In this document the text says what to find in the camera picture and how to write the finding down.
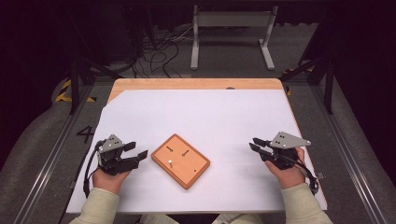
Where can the small metal clip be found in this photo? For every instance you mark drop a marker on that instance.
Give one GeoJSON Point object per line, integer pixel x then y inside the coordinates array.
{"type": "Point", "coordinates": [320, 175]}

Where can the white paper sheet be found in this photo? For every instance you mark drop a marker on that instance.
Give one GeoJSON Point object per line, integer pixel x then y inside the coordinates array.
{"type": "Point", "coordinates": [202, 109]}

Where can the wooden picture frame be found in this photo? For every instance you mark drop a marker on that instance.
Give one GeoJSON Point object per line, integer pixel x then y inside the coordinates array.
{"type": "Point", "coordinates": [180, 161]}

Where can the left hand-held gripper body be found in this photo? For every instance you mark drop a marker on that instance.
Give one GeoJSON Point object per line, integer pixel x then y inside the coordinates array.
{"type": "Point", "coordinates": [112, 143]}

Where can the aluminium floor rail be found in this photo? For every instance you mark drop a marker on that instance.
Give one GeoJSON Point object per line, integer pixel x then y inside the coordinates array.
{"type": "Point", "coordinates": [345, 149]}
{"type": "Point", "coordinates": [53, 149]}

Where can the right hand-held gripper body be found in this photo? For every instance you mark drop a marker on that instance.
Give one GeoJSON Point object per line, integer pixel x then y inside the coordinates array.
{"type": "Point", "coordinates": [285, 141]}

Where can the person's left hand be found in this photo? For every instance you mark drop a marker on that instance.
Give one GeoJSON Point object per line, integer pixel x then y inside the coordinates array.
{"type": "Point", "coordinates": [107, 182]}

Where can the person's right hand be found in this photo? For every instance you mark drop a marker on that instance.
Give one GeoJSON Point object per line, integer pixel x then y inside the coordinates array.
{"type": "Point", "coordinates": [288, 179]}

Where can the black metal stand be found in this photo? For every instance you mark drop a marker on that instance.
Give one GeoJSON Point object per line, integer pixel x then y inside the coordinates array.
{"type": "Point", "coordinates": [74, 84]}
{"type": "Point", "coordinates": [328, 87]}

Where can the yellow black hazard tape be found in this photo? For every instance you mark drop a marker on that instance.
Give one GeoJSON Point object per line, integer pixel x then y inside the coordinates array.
{"type": "Point", "coordinates": [63, 93]}

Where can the grey metal stand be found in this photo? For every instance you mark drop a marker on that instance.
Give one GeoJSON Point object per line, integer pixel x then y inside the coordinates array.
{"type": "Point", "coordinates": [232, 18]}

